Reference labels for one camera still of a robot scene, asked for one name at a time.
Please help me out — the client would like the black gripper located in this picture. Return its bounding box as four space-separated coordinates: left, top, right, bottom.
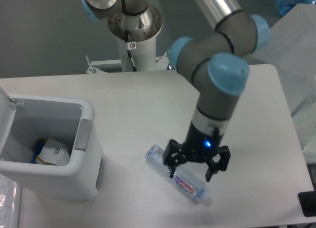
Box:
163 122 231 182

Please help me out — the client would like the clear plastic water bottle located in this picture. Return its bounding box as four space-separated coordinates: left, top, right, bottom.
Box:
145 145 211 205

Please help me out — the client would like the white plastic wrapper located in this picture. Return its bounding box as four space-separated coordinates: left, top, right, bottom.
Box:
39 138 70 166

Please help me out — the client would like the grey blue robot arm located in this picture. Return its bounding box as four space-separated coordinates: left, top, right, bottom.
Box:
80 0 270 181

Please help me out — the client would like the white trash can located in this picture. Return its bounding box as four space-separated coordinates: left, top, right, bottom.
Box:
0 90 103 199

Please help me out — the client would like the black device at edge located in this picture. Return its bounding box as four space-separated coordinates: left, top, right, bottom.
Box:
298 191 316 217

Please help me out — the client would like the translucent plastic box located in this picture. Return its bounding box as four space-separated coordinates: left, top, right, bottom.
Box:
251 4 316 114

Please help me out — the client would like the blue snack packet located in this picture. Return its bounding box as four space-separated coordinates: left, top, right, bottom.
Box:
32 138 54 165

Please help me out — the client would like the clear plastic sheet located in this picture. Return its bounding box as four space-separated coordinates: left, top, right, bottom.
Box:
0 174 22 228

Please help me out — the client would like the white pedestal base bracket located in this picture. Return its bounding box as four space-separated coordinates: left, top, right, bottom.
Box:
85 50 174 74

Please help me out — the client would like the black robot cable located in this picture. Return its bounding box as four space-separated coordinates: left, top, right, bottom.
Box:
124 30 137 72

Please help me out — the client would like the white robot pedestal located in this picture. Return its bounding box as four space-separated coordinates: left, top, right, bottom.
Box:
108 4 163 65

